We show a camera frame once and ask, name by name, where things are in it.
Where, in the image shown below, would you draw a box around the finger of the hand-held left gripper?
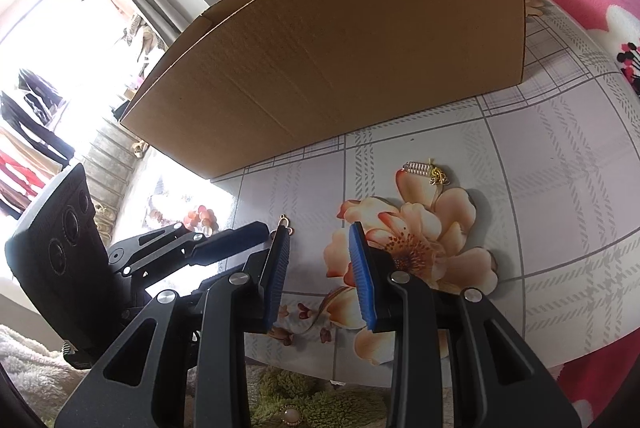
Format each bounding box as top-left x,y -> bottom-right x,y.
106,222 -> 201,276
121,221 -> 269,281

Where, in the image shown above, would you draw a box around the floral plaid mat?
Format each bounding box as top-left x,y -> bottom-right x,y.
135,0 -> 640,389

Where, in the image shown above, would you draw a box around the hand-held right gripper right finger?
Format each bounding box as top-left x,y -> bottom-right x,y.
348,221 -> 582,428

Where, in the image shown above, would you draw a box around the orange bead bracelet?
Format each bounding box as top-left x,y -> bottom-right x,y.
181,204 -> 219,233

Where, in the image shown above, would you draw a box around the green fluffy trim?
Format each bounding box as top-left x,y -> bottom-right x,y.
250,365 -> 396,428

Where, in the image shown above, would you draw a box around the hanging clothes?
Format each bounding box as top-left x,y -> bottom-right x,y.
0,68 -> 76,219

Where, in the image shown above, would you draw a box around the gold earring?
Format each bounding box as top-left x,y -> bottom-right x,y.
272,214 -> 297,239

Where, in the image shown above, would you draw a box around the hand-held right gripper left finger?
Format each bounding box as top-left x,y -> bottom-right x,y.
54,228 -> 292,428

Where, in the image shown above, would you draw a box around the brown cardboard box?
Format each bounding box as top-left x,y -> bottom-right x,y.
119,0 -> 526,181

